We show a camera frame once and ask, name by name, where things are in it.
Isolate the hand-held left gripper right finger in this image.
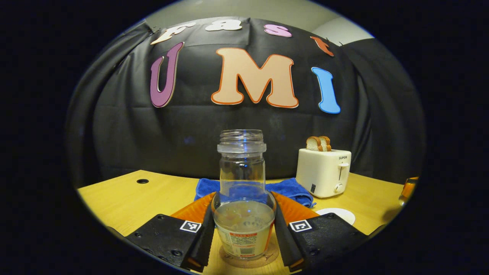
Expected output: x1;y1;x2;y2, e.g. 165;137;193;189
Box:
272;191;369;272

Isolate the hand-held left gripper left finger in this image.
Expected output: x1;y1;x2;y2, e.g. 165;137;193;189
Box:
124;192;216;273

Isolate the clear plastic water bottle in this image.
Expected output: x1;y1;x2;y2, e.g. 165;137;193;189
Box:
211;129;277;261

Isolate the white toaster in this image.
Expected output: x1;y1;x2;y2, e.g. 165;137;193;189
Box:
296;148;352;199

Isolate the blue towel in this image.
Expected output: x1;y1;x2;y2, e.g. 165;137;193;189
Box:
194;177;316;209

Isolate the round cork coaster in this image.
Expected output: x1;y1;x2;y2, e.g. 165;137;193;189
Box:
219;244;280;269

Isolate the cream teacup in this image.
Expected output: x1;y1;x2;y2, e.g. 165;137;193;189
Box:
316;207;356;226

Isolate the black backdrop cloth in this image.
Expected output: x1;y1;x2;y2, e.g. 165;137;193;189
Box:
65;17;426;188

